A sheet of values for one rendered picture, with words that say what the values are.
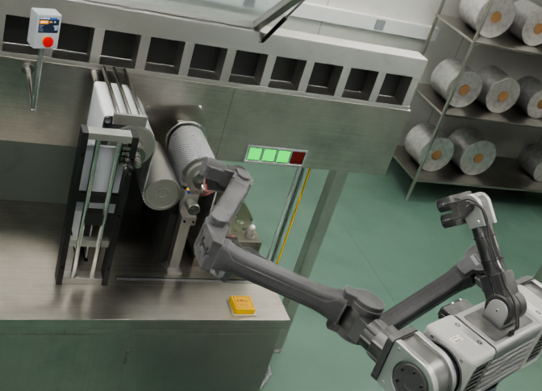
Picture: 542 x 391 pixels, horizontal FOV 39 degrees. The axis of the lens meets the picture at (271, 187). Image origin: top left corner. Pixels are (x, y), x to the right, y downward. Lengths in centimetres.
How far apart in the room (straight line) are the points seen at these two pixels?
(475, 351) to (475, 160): 442
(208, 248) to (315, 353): 231
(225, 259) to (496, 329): 62
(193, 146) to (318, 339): 177
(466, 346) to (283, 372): 217
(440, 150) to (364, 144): 278
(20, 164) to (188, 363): 89
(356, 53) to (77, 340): 140
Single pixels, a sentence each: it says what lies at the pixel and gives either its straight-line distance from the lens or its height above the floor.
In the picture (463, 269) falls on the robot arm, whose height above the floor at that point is 146.
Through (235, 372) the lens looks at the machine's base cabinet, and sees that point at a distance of 271.
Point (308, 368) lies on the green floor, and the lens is 384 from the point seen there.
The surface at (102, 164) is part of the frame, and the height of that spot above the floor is 133.
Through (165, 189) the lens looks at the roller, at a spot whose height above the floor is 120.
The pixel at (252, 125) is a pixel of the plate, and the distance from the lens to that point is 282.
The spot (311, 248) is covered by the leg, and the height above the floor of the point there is 64.
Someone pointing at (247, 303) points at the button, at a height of 92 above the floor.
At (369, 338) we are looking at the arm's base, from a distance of 167.
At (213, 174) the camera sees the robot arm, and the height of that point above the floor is 143.
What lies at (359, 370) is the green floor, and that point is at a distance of 395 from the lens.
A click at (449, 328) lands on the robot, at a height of 153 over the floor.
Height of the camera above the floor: 243
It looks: 28 degrees down
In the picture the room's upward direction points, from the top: 18 degrees clockwise
